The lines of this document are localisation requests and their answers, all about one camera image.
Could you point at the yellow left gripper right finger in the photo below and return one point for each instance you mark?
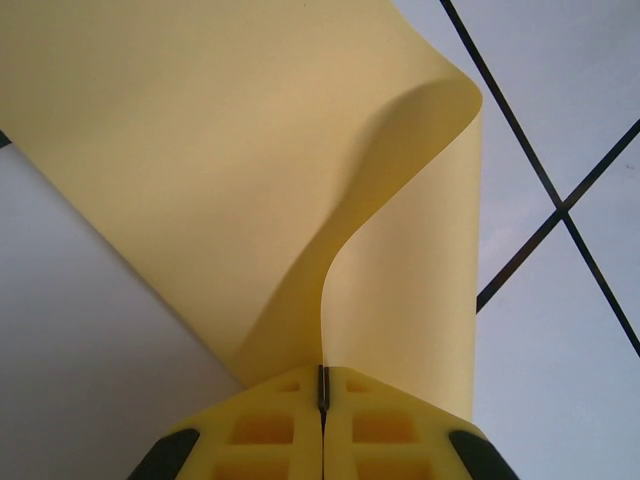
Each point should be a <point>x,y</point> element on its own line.
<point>395,430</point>

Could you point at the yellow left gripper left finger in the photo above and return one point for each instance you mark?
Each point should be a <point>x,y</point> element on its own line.
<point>260,430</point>

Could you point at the yellow cloth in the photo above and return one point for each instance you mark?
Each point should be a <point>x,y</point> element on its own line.
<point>200,150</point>

